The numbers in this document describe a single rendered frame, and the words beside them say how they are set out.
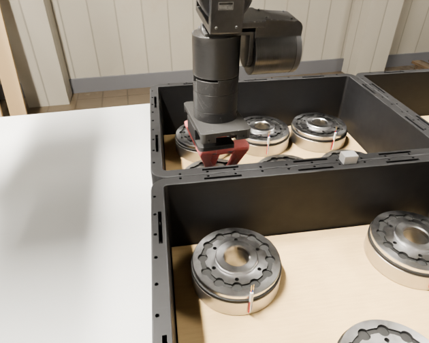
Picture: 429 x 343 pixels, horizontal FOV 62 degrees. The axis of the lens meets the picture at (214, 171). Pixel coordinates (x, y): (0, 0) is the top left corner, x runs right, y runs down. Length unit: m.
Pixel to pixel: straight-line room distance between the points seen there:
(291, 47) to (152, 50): 2.73
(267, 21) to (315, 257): 0.29
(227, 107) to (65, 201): 0.47
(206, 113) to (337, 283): 0.26
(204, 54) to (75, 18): 2.70
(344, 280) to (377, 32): 3.18
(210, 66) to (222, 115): 0.06
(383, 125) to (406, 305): 0.31
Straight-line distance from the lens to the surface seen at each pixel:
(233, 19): 0.40
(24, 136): 1.09
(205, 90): 0.43
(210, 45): 0.42
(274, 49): 0.44
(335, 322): 0.43
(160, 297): 0.30
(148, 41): 3.12
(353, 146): 0.72
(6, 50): 2.67
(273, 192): 0.44
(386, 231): 0.49
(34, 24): 2.91
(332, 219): 0.51
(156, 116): 0.56
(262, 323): 0.41
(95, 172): 0.87
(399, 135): 0.63
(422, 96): 0.88
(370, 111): 0.70
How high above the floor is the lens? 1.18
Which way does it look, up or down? 35 degrees down
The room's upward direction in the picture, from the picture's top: straight up
